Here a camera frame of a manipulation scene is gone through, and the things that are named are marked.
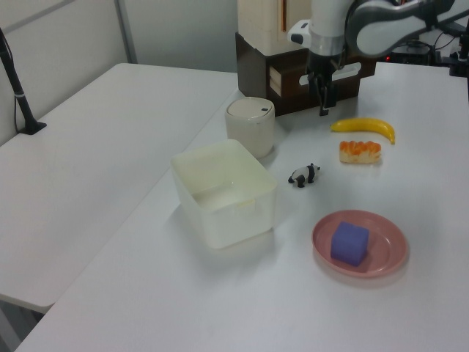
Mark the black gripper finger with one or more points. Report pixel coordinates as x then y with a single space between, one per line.
324 100
333 96

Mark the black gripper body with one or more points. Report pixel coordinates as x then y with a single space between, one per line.
324 66

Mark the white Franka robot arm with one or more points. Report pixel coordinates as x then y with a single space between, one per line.
381 33

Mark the yellow toy banana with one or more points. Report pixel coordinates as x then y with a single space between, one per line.
366 125

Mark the salmon roe sushi toy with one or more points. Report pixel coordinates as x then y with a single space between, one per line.
360 151

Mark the small panda figurine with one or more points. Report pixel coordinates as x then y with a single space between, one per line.
305 175

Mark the cream round lidded bin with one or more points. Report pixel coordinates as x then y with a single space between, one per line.
251 126

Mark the black electronics box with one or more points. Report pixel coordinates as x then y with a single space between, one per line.
414 55

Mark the black desk clamp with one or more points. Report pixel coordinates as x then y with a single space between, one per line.
461 55

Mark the white rectangular plastic tub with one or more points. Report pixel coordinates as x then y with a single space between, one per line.
223 190

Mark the purple cube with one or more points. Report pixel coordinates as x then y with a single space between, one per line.
349 243

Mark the pink plate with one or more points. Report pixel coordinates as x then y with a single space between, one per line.
384 234

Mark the black camera stand pole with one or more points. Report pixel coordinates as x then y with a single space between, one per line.
14 84

